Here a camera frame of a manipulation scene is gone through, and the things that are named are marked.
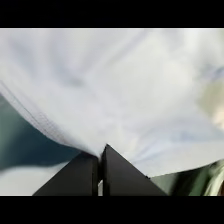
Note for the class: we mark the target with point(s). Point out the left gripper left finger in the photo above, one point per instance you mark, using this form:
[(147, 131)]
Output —
[(77, 176)]

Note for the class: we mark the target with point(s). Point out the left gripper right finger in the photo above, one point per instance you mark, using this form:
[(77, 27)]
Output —
[(124, 176)]

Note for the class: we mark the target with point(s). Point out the white shirt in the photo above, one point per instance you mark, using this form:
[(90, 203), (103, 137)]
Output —
[(120, 90)]

